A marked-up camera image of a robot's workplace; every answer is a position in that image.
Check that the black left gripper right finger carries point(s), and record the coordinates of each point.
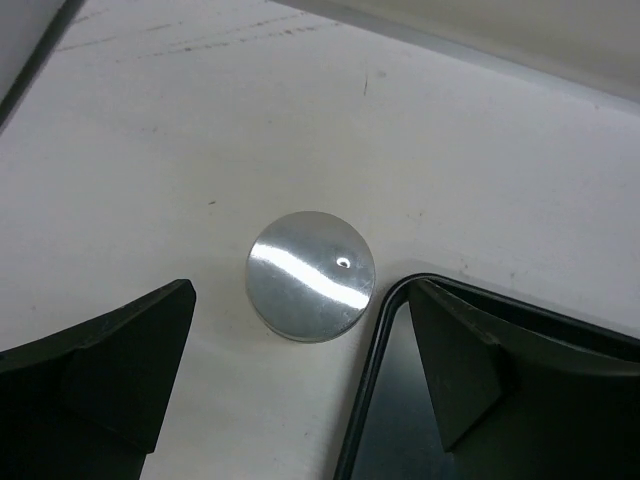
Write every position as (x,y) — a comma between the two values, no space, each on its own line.
(521,392)

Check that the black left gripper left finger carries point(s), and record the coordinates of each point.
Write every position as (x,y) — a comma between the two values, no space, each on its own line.
(89,402)

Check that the tall bead jar silver lid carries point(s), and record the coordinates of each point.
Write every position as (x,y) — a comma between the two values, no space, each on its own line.
(310,276)

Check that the black plastic tray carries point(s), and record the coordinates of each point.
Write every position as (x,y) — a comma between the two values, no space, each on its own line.
(392,432)

